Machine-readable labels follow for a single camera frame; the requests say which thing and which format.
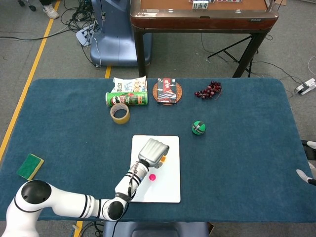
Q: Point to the orange disc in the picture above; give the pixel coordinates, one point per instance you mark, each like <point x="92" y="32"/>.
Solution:
<point x="163" y="159"/>

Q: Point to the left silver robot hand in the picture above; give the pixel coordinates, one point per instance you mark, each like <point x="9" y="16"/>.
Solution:
<point x="153" y="150"/>

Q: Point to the dark red card box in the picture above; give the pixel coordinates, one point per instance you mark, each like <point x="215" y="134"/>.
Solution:
<point x="166" y="91"/>

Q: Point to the white snack bag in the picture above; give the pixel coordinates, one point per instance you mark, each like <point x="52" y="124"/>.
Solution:
<point x="130" y="85"/>

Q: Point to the black chrome stool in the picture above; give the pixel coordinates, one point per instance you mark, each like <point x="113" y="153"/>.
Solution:
<point x="30" y="7"/>

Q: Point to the green yellow sponge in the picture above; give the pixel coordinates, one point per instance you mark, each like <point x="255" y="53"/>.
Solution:
<point x="29" y="167"/>

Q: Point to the dark red grape bunch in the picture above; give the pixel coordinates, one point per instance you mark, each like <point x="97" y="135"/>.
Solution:
<point x="209" y="90"/>

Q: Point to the blue machine base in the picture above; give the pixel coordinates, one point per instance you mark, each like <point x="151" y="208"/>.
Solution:
<point x="118" y="44"/>

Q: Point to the person in black trousers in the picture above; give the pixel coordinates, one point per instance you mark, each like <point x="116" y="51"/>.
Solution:
<point x="50" y="11"/>

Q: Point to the face-up mahjong tile row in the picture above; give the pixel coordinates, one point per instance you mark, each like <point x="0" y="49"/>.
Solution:
<point x="229" y="1"/>

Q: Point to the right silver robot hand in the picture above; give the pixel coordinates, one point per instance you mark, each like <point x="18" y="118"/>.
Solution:
<point x="311" y="145"/>

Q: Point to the yellow packing tape roll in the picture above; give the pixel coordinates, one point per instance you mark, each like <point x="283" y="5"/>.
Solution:
<point x="116" y="120"/>

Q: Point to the pink disc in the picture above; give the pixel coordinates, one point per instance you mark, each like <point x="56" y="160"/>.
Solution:
<point x="152" y="177"/>

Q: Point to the brown woven coaster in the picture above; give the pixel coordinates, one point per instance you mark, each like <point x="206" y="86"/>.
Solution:
<point x="154" y="92"/>

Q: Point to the white power strip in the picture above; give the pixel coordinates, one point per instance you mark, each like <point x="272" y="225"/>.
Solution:
<point x="84" y="35"/>
<point x="307" y="86"/>

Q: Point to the white magnetic board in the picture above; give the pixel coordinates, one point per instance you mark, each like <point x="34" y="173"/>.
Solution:
<point x="170" y="187"/>

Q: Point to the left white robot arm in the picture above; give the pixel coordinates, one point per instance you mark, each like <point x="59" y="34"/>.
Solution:
<point x="61" y="202"/>

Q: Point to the green Pringles can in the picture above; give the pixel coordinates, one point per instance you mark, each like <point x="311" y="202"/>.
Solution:
<point x="130" y="98"/>

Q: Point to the brown mahjong table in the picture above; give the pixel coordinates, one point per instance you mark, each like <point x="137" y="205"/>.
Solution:
<point x="205" y="22"/>

